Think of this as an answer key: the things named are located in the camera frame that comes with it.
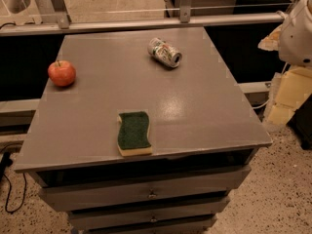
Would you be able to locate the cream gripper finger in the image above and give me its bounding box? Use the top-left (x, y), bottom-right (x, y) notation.
top-left (257, 25), bottom-right (282, 51)
top-left (267, 66), bottom-right (312, 125)

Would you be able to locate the red apple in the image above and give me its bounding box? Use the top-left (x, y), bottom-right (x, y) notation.
top-left (48, 60), bottom-right (76, 87)

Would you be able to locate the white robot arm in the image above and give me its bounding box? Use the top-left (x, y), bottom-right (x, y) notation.
top-left (257, 0), bottom-right (312, 125)

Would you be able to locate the grey drawer cabinet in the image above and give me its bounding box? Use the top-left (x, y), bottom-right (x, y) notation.
top-left (16, 27), bottom-right (271, 234)

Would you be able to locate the crushed drink can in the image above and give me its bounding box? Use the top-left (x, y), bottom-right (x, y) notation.
top-left (147, 38), bottom-right (182, 68)

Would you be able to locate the green yellow sponge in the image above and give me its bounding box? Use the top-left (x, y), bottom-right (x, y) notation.
top-left (117, 111), bottom-right (152, 157)

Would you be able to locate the white cable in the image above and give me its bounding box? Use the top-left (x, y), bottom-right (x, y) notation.
top-left (252, 61), bottom-right (289, 111)

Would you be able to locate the metal guard rail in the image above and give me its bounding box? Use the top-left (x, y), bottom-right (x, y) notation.
top-left (0, 0), bottom-right (294, 36)

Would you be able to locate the black floor cable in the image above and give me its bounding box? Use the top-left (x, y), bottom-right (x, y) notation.
top-left (0, 142), bottom-right (27, 215)

